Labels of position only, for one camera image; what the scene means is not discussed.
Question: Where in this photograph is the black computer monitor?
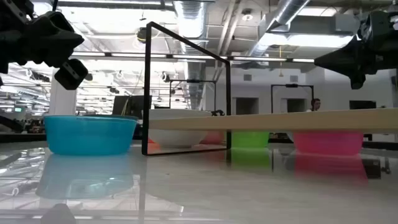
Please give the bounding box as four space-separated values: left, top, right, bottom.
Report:
111 95 153 119

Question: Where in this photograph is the large light pink bowl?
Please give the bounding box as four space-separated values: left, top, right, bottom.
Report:
199 130 225 146

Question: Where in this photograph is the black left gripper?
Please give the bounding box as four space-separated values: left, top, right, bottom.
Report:
0 0 90 91

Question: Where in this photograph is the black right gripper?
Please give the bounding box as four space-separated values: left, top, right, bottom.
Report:
314 11 398 91

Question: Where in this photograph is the small cyan plastic bowl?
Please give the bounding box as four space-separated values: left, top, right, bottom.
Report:
44 114 139 156

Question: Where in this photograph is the small magenta plastic bowl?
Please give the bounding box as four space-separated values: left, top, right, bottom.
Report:
292 131 364 156

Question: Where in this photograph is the small green plastic bowl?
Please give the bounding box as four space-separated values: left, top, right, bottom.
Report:
231 131 271 149

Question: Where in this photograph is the person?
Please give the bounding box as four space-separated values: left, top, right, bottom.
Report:
306 98 322 113

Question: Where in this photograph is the white building column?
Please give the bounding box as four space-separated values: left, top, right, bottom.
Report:
48 68 78 116

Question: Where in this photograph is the dark wall screen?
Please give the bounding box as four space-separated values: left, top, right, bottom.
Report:
349 100 377 110

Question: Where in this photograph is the large white bowl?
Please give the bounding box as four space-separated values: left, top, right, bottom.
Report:
147 108 213 149

